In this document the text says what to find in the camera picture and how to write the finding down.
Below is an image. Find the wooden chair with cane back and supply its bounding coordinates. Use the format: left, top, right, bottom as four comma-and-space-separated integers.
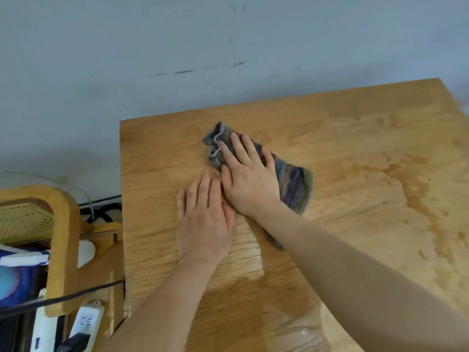
0, 185, 125, 339

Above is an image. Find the person's right hand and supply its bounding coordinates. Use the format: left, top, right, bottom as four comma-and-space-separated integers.
218, 132, 281, 219

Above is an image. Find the black flat cable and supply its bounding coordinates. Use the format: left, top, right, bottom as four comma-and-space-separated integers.
0, 279, 125, 320

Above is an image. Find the thin white cable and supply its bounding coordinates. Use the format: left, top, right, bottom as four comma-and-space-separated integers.
0, 171, 96, 221

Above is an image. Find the person's left forearm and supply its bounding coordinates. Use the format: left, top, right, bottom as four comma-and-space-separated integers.
95, 253, 220, 352

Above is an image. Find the coiled black cable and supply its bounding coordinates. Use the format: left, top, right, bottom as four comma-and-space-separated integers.
79, 196, 123, 225

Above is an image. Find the blue and white fabric item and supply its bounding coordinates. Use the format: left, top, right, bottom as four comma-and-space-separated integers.
0, 244, 51, 309

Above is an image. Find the white rectangular device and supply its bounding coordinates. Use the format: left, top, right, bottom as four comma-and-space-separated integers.
30, 288, 61, 352

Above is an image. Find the grey striped cleaning cloth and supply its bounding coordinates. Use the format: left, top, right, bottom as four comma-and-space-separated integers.
203, 121, 314, 250

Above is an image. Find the black power plug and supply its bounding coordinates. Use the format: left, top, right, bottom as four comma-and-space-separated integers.
56, 333, 92, 352

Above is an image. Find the person's right forearm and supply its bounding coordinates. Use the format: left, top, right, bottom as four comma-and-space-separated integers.
251, 199, 469, 352

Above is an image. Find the white rounded plastic object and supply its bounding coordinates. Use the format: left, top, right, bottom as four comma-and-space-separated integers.
76, 240, 97, 269

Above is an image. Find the person's left hand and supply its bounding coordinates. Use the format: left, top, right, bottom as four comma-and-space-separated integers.
176, 168, 237, 267

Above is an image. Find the white power strip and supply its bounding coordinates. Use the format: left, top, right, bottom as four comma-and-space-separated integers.
67, 303, 106, 352

